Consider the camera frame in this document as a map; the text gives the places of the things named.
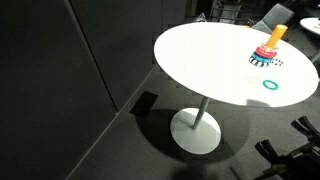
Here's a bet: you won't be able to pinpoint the clear transparent ring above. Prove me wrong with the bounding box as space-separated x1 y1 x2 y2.
259 41 280 52

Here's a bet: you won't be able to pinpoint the orange rod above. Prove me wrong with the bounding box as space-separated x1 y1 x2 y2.
265 24 289 50

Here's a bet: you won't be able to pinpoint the small white round table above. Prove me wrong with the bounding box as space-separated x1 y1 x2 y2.
298 16 320 64

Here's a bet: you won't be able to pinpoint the blue ring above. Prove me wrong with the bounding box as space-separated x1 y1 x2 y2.
251 52 275 65

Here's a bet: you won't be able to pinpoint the black floor plate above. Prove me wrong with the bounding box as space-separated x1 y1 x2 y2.
129 91 160 118

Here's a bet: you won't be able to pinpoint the grey table leg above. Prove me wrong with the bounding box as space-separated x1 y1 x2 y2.
191 96 211 131

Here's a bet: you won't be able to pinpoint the black clamp handles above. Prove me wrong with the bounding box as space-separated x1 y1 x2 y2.
290 115 320 145
254 138 288 166

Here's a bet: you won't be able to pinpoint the dark metal rack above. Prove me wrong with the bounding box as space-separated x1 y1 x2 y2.
208 0 245 25

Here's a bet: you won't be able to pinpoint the dark green ring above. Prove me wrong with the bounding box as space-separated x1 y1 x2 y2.
261 78 280 91

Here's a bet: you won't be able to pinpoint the white round table base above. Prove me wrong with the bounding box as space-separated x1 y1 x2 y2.
170 107 222 156

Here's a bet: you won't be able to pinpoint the large black white striped ring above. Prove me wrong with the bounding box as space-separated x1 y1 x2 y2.
248 55 272 69

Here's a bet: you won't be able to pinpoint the grey chair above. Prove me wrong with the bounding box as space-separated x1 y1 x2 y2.
251 3 296 36

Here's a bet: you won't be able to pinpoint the red ring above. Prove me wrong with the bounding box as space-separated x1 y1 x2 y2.
255 46 278 59

